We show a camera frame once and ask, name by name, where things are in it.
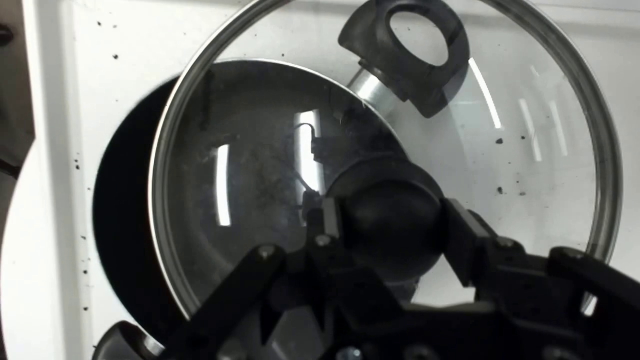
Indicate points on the black cooking pot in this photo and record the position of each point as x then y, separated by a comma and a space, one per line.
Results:
127, 221

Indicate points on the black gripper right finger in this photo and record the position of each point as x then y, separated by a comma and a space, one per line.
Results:
567, 307

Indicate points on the glass lid black knob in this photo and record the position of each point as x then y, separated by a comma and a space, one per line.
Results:
391, 221

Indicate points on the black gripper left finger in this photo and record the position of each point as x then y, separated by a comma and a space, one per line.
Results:
266, 301

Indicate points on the white plastic tray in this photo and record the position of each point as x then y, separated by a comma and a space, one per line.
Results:
66, 100

